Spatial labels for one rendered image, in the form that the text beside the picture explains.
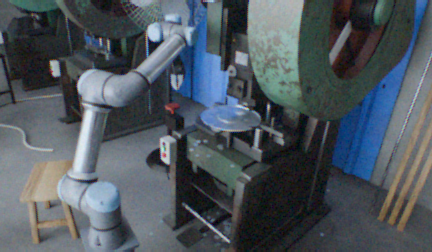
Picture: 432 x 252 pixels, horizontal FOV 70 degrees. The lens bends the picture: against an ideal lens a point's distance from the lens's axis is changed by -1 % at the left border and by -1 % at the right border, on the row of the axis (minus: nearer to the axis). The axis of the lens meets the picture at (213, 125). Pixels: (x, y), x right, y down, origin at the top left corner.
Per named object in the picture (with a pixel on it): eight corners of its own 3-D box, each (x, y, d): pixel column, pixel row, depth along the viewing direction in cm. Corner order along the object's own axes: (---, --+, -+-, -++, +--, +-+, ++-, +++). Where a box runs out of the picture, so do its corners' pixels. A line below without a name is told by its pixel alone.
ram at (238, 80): (244, 101, 142) (250, 34, 129) (221, 92, 151) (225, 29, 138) (267, 93, 153) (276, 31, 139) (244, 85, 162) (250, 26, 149)
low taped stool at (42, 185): (45, 205, 202) (35, 162, 187) (84, 201, 208) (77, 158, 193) (32, 246, 173) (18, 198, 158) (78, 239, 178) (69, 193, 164)
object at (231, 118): (188, 115, 152) (188, 113, 151) (230, 102, 170) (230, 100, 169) (231, 138, 133) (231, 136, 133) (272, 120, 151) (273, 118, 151)
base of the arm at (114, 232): (94, 257, 114) (90, 238, 110) (84, 231, 125) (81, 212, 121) (133, 242, 122) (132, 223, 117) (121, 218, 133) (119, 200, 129)
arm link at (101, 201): (105, 234, 112) (101, 204, 106) (80, 219, 118) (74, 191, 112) (129, 214, 121) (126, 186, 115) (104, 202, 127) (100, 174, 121)
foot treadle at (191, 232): (186, 255, 159) (186, 247, 157) (174, 243, 165) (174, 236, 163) (260, 205, 196) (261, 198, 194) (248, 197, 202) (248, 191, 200)
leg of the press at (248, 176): (239, 293, 153) (260, 131, 113) (222, 278, 161) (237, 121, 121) (331, 211, 211) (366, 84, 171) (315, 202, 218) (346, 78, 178)
